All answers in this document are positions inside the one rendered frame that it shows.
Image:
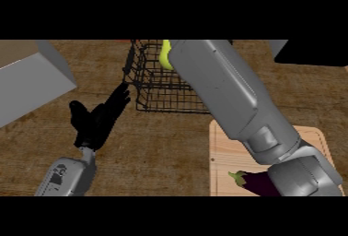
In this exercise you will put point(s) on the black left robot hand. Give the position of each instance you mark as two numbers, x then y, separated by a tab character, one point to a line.
94	123

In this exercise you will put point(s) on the yellow-green pear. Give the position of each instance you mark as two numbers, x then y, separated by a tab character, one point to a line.
165	56

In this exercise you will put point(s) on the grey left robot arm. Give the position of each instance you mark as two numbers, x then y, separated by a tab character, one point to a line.
65	178

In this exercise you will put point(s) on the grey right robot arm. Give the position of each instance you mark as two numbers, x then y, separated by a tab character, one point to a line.
234	101

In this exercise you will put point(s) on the pale wooden cutting board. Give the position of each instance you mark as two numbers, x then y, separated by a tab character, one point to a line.
225	156

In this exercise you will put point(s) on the grey box appliance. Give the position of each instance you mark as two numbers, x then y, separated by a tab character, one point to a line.
26	83

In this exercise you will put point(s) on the dark purple eggplant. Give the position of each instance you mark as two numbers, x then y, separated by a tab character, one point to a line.
258	183

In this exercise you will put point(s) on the black appliance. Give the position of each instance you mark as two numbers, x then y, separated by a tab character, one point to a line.
312	52

